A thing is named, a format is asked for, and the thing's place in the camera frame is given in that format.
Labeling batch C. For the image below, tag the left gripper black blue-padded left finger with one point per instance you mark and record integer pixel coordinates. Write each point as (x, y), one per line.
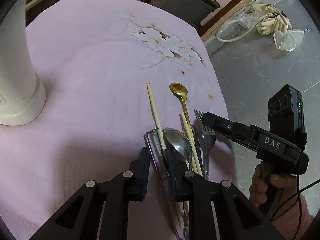
(100, 210)

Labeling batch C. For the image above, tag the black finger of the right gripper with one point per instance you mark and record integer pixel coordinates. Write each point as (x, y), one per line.
(235, 131)

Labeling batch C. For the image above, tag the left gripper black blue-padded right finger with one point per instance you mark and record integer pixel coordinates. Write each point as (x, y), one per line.
(216, 210)

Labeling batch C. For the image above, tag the steel fork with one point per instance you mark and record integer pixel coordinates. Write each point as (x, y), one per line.
(209, 139)

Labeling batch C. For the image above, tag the wooden chopstick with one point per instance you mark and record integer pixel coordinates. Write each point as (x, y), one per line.
(195, 165)
(162, 143)

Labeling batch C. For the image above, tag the steel spoon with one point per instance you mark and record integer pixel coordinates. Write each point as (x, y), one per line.
(180, 143)

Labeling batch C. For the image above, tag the gold spoon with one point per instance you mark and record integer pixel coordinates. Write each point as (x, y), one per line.
(180, 91)

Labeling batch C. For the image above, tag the person's right hand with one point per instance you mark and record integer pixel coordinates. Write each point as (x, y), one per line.
(258, 188)

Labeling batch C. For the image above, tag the clear plastic bag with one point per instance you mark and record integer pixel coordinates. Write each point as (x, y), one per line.
(290, 40)

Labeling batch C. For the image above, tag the grey mini fridge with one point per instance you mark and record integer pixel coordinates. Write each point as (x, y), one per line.
(191, 11)

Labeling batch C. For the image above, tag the white plastic utensil caddy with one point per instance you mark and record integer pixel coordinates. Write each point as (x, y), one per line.
(23, 94)

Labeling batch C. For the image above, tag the pink floral tablecloth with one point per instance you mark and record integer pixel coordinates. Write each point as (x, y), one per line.
(94, 58)

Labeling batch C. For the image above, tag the black camera box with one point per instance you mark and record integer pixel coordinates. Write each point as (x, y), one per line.
(286, 116)

